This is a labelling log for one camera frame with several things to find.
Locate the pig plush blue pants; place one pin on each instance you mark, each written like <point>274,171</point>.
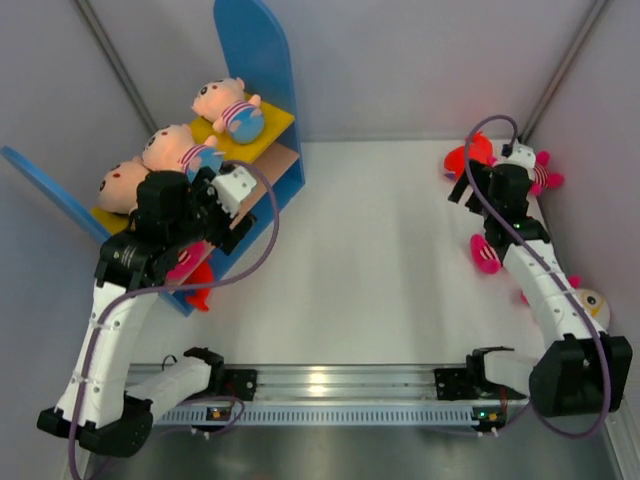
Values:
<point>224,104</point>
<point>118,189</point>
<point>174,148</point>

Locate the red plush whale on table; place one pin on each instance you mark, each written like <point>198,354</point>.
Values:
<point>480,150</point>

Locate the pink plush toy in shelf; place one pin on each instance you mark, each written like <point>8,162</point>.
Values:
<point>185,260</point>

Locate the pink white plush glasses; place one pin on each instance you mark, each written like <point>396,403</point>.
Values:
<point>483,255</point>
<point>590,302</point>

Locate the red plush whale in shelf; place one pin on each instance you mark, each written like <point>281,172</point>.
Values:
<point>198,298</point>

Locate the pink white plush with glasses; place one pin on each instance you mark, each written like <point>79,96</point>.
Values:
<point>544,178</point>

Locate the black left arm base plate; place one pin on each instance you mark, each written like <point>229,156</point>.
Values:
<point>240,383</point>

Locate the white slotted cable duct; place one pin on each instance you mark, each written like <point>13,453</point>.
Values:
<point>325,415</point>

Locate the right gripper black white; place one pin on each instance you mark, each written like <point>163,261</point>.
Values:
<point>481,174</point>

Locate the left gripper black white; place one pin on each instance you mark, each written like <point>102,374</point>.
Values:
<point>203,190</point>

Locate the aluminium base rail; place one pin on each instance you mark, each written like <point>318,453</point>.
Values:
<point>357,382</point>

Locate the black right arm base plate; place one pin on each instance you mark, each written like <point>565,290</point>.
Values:
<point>453,384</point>

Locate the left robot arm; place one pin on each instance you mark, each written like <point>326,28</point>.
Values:
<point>97,411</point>

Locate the colourful wooden toy shelf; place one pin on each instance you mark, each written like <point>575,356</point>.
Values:
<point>255,48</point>

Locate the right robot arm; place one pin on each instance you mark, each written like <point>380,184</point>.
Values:
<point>583,369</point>

